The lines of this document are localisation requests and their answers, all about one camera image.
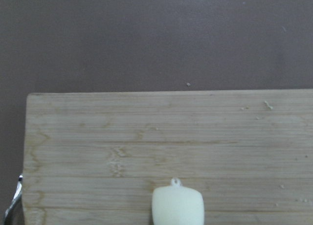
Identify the wooden cutting board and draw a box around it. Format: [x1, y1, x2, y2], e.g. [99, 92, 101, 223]
[22, 90, 313, 225]

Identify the white bun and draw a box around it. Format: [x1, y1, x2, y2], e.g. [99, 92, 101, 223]
[152, 178, 205, 225]

